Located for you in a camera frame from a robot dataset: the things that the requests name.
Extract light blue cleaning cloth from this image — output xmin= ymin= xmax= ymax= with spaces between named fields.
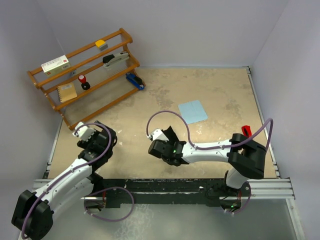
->
xmin=178 ymin=100 xmax=208 ymax=125

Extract black glasses case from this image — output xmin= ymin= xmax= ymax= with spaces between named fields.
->
xmin=162 ymin=126 xmax=179 ymax=143

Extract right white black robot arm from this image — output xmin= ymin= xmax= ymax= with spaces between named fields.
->
xmin=148 ymin=129 xmax=267 ymax=196

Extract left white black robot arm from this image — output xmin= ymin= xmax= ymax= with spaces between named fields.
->
xmin=11 ymin=120 xmax=118 ymax=240

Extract red sunglasses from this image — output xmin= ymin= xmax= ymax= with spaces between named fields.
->
xmin=241 ymin=125 xmax=252 ymax=138

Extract brown spiral notebook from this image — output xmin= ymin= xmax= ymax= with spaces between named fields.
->
xmin=57 ymin=82 xmax=78 ymax=103

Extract red black stamp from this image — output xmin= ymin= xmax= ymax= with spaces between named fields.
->
xmin=78 ymin=75 xmax=91 ymax=91

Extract wooden three-tier shelf rack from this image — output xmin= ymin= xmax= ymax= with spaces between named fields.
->
xmin=27 ymin=28 xmax=146 ymax=130

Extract blue black stapler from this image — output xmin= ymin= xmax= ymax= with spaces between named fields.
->
xmin=125 ymin=72 xmax=145 ymax=90

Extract black silver stapler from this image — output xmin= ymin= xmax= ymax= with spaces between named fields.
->
xmin=102 ymin=51 xmax=130 ymax=69

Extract white staples box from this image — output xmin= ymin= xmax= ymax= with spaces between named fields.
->
xmin=41 ymin=55 xmax=71 ymax=77

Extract yellow grey eraser block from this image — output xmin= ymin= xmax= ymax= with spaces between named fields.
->
xmin=95 ymin=39 xmax=108 ymax=51

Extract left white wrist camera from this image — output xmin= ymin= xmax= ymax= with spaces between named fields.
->
xmin=72 ymin=121 xmax=96 ymax=142

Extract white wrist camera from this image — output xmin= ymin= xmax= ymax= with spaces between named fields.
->
xmin=147 ymin=128 xmax=169 ymax=142
xmin=72 ymin=121 xmax=96 ymax=142

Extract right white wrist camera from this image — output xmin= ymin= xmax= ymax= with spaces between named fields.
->
xmin=147 ymin=128 xmax=169 ymax=142

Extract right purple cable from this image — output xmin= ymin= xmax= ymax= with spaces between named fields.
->
xmin=145 ymin=110 xmax=274 ymax=216

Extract purple cable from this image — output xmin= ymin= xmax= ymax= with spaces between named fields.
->
xmin=20 ymin=122 xmax=135 ymax=240
xmin=145 ymin=110 xmax=274 ymax=216

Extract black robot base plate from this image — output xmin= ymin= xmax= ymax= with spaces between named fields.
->
xmin=88 ymin=173 xmax=251 ymax=209

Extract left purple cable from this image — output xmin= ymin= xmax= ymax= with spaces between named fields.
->
xmin=20 ymin=122 xmax=135 ymax=240

